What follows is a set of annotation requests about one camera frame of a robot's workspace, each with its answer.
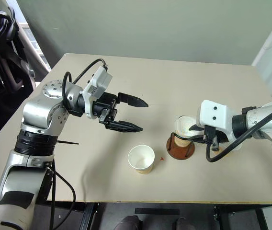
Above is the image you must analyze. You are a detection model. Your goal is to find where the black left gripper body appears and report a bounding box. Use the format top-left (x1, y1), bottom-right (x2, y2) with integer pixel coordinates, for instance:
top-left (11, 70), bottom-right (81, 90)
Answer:
top-left (93, 92), bottom-right (120, 126)

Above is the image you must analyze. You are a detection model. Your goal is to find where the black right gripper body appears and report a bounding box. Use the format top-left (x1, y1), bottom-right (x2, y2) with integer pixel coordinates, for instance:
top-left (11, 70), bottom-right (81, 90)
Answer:
top-left (203, 124), bottom-right (220, 152)

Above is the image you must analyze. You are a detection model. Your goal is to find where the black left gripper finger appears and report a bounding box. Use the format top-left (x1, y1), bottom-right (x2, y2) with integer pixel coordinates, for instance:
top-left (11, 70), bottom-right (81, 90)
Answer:
top-left (104, 119), bottom-right (144, 133)
top-left (117, 92), bottom-right (149, 108)

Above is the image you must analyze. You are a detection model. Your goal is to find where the black floor strip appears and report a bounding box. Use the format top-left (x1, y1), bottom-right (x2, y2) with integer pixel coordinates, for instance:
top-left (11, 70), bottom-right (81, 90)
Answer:
top-left (135, 207), bottom-right (180, 216)

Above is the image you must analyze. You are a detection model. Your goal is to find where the dark rounded shape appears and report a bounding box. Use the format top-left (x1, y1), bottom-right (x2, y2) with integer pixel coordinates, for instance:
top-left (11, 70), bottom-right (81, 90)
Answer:
top-left (173, 217), bottom-right (193, 230)
top-left (114, 215), bottom-right (140, 230)

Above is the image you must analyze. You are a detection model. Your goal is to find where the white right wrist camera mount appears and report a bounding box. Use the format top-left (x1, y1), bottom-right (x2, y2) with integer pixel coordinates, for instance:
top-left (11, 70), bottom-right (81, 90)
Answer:
top-left (196, 99), bottom-right (243, 150)

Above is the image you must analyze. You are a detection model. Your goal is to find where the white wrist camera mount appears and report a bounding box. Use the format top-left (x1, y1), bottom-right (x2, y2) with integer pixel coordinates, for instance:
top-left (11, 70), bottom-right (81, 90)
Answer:
top-left (196, 99), bottom-right (243, 150)
top-left (81, 65), bottom-right (113, 120)

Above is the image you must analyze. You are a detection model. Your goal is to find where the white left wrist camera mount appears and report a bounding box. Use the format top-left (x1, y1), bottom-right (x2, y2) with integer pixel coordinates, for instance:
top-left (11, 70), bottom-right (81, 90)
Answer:
top-left (81, 65), bottom-right (113, 120)

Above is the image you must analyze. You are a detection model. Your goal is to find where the wire cup holder wooden base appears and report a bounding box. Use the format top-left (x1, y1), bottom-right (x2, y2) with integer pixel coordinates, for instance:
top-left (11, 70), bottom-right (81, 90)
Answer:
top-left (166, 132), bottom-right (196, 160)

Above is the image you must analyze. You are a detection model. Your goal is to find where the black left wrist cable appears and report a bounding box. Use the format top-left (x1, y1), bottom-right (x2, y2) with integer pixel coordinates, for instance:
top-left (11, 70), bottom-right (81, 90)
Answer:
top-left (62, 58), bottom-right (109, 111)

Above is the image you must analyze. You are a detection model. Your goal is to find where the thin black cable tie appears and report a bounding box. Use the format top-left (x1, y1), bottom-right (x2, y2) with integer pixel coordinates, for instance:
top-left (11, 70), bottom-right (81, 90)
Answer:
top-left (56, 140), bottom-right (79, 146)

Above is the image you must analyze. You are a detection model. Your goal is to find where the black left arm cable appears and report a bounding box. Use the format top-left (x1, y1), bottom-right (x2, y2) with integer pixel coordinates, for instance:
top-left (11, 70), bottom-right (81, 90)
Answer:
top-left (49, 158), bottom-right (77, 230)

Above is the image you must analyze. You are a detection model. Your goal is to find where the black metal table frame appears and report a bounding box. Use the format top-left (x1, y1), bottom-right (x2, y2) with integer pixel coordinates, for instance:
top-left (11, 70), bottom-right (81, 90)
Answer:
top-left (34, 200), bottom-right (272, 230)

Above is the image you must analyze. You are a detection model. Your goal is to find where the black tubular frame equipment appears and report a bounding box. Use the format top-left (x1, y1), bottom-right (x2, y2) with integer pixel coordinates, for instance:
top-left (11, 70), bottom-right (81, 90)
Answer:
top-left (0, 0), bottom-right (36, 147)

